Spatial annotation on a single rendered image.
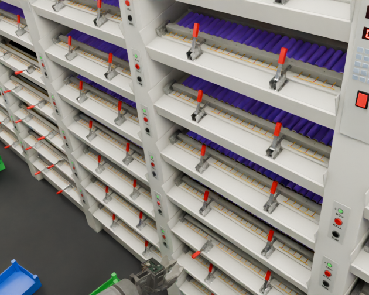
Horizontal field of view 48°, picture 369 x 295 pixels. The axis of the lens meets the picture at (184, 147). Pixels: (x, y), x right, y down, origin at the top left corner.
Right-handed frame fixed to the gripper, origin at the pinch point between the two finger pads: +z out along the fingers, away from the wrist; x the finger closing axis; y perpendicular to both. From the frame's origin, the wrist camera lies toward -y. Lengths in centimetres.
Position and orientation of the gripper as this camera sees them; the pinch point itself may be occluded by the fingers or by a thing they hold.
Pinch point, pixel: (177, 267)
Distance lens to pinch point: 151.7
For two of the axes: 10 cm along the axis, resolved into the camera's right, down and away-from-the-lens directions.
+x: -7.0, -3.8, 6.1
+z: 7.1, -2.6, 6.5
